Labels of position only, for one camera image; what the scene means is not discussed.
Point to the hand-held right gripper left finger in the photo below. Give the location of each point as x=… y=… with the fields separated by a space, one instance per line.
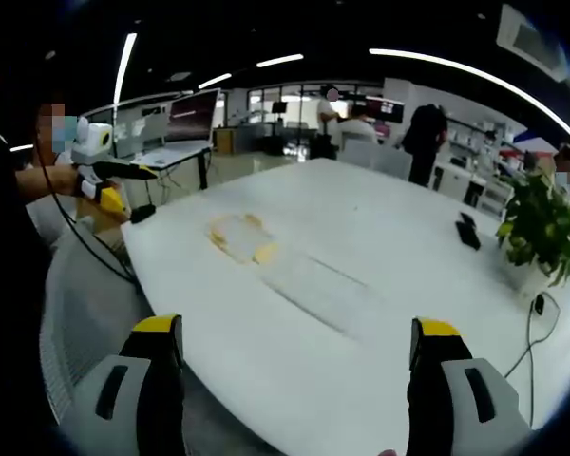
x=126 y=408

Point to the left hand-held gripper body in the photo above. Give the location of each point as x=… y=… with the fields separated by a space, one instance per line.
x=91 y=142

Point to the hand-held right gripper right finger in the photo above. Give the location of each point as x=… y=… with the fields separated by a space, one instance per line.
x=456 y=408

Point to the yellow clear plastic buckle part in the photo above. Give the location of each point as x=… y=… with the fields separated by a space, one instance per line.
x=223 y=235

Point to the small yellow plastic buckle part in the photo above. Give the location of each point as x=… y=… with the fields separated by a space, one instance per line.
x=266 y=254

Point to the person's right hand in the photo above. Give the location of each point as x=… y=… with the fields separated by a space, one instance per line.
x=388 y=452

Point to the brown cardboard box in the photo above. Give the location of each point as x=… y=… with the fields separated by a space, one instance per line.
x=102 y=221

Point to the small black device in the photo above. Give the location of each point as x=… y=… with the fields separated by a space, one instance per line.
x=142 y=214

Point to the pale computer monitor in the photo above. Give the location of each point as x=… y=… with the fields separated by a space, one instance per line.
x=140 y=126

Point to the white side desk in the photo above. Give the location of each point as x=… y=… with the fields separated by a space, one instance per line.
x=180 y=159

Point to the ceiling light strip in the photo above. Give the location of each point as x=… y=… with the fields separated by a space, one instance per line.
x=214 y=81
x=125 y=66
x=279 y=60

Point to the large computer monitor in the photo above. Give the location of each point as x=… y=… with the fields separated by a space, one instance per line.
x=192 y=116

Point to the white mesh chair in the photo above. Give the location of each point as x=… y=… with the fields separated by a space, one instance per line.
x=83 y=323

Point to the person in black shirt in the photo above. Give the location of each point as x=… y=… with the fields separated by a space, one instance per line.
x=9 y=285

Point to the black phone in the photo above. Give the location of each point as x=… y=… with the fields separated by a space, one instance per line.
x=468 y=236

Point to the green potted plant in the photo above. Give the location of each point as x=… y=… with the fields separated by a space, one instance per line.
x=546 y=223

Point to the white cabinet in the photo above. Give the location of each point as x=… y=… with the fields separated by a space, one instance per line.
x=456 y=183

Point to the long curved ceiling light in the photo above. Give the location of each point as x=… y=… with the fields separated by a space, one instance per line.
x=480 y=76

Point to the ceiling air vent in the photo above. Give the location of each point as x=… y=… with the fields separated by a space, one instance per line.
x=532 y=40

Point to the wall screen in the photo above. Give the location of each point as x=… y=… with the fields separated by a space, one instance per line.
x=385 y=109

